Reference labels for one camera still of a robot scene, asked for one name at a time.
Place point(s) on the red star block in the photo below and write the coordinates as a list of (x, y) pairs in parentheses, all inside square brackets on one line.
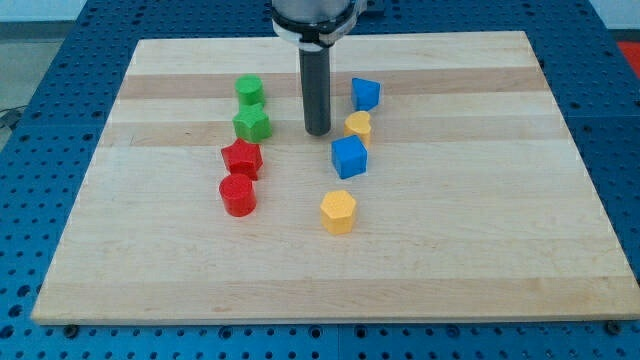
[(243, 157)]

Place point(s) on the yellow hexagon block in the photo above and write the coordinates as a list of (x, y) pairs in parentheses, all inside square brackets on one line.
[(338, 212)]

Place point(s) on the green star block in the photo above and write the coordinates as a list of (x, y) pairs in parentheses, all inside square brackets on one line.
[(252, 124)]

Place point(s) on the blue triangular block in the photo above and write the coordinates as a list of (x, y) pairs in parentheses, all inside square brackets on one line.
[(365, 94)]

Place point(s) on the wooden board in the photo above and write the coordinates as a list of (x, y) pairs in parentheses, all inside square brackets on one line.
[(476, 205)]

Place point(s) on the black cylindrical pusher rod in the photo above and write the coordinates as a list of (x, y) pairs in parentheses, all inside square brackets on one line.
[(315, 84)]

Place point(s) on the red cylinder block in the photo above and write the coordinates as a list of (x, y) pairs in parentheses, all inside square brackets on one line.
[(238, 194)]

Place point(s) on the green cylinder block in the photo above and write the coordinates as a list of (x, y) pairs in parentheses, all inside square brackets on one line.
[(249, 90)]

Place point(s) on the yellow heart block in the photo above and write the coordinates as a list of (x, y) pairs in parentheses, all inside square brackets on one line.
[(359, 123)]

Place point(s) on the blue cube block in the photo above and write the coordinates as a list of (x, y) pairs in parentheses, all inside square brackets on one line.
[(349, 156)]

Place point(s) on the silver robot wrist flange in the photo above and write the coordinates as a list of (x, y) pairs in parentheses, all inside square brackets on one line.
[(314, 25)]

